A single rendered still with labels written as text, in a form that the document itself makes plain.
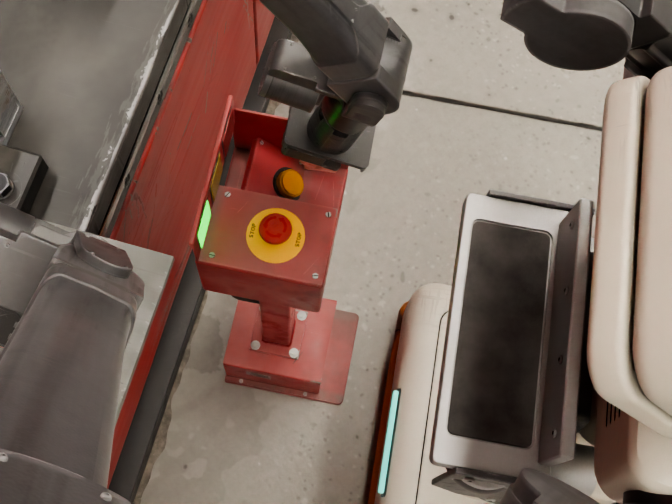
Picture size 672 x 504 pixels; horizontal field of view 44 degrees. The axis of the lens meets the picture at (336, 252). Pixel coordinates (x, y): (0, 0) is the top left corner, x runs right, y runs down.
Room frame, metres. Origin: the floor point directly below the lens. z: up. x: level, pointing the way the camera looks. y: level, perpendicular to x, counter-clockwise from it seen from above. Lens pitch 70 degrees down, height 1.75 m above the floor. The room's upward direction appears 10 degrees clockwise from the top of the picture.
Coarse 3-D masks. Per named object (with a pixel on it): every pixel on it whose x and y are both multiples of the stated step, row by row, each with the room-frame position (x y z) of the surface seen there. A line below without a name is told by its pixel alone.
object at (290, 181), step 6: (282, 174) 0.46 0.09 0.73; (288, 174) 0.47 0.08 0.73; (294, 174) 0.47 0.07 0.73; (282, 180) 0.45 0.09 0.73; (288, 180) 0.46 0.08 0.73; (294, 180) 0.46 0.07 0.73; (300, 180) 0.47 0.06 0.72; (282, 186) 0.45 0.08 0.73; (288, 186) 0.45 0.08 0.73; (294, 186) 0.45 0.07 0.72; (300, 186) 0.46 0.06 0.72; (282, 192) 0.44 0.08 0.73; (288, 192) 0.44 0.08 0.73; (294, 192) 0.45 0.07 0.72; (300, 192) 0.45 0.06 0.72
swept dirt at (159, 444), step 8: (296, 40) 1.16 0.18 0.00; (272, 104) 0.97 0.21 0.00; (272, 112) 0.95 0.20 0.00; (200, 312) 0.45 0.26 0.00; (192, 336) 0.39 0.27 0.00; (184, 352) 0.36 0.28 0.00; (184, 360) 0.34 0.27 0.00; (176, 376) 0.30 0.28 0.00; (176, 384) 0.29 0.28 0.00; (168, 400) 0.25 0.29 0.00; (168, 408) 0.24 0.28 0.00; (168, 416) 0.22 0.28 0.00; (160, 424) 0.20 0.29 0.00; (168, 424) 0.21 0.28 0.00; (160, 432) 0.19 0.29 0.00; (160, 440) 0.17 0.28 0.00; (152, 448) 0.15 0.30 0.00; (160, 448) 0.16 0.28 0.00; (152, 456) 0.14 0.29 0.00; (152, 464) 0.12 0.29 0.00; (144, 472) 0.11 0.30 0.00; (144, 480) 0.09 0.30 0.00; (144, 488) 0.08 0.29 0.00; (136, 496) 0.06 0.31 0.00
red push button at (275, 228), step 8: (272, 216) 0.37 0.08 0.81; (280, 216) 0.37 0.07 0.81; (264, 224) 0.36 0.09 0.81; (272, 224) 0.36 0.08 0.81; (280, 224) 0.36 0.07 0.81; (288, 224) 0.37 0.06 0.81; (264, 232) 0.35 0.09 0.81; (272, 232) 0.35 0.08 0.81; (280, 232) 0.35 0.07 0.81; (288, 232) 0.36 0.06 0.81; (264, 240) 0.34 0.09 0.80; (272, 240) 0.34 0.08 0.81; (280, 240) 0.34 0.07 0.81
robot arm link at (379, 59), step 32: (288, 0) 0.42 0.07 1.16; (320, 0) 0.43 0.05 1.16; (352, 0) 0.46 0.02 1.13; (320, 32) 0.42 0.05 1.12; (352, 32) 0.43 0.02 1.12; (384, 32) 0.46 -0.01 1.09; (320, 64) 0.42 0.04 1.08; (352, 64) 0.42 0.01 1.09; (384, 64) 0.44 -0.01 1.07; (384, 96) 0.42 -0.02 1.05
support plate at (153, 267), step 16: (112, 240) 0.25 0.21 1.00; (144, 256) 0.24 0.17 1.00; (160, 256) 0.24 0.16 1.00; (144, 272) 0.22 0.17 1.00; (160, 272) 0.22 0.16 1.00; (144, 288) 0.21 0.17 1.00; (160, 288) 0.21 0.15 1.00; (144, 304) 0.19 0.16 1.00; (144, 320) 0.18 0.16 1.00; (144, 336) 0.16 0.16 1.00; (0, 352) 0.12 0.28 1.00; (128, 352) 0.14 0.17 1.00; (128, 368) 0.13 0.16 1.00; (128, 384) 0.12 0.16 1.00
